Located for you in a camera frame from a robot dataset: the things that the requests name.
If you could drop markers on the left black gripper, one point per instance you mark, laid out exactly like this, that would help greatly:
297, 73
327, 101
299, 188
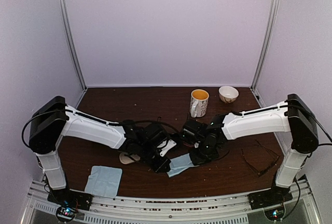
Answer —
158, 167

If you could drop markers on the right aluminium frame post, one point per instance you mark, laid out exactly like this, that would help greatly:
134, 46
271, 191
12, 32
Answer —
274, 6

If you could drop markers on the tortoise frame glasses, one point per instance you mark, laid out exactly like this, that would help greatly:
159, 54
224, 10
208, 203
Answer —
259, 158

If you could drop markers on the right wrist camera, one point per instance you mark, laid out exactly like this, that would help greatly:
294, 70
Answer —
194, 131

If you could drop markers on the pink glasses case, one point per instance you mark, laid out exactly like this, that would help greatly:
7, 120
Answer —
126, 158

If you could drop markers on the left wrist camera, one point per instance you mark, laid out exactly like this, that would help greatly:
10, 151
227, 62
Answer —
165, 146

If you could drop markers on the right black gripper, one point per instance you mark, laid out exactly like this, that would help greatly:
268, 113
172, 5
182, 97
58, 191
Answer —
196, 160

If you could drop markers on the aluminium frame post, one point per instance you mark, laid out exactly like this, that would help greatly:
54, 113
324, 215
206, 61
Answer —
274, 6
70, 43

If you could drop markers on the left aluminium frame post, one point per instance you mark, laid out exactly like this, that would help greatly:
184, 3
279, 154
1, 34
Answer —
70, 43

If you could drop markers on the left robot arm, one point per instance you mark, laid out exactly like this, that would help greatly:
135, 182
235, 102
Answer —
56, 119

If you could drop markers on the blue cleaning cloth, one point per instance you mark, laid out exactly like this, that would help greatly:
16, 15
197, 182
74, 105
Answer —
180, 164
103, 181

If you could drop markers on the patterned mug yellow inside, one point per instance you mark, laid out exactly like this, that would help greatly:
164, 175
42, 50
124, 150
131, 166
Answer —
198, 103

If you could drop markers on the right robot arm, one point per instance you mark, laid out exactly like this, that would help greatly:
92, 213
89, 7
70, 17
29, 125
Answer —
291, 115

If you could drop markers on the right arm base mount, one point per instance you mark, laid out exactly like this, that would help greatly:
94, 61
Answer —
271, 201

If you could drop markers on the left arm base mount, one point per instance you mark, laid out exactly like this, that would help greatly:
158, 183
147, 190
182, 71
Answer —
70, 203

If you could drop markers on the front aluminium rail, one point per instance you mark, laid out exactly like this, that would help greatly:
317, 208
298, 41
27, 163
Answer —
234, 208

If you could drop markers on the white ceramic bowl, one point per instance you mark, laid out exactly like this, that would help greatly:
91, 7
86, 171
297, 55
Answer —
228, 94

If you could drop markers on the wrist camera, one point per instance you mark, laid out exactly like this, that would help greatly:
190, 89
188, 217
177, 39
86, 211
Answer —
165, 146
194, 131

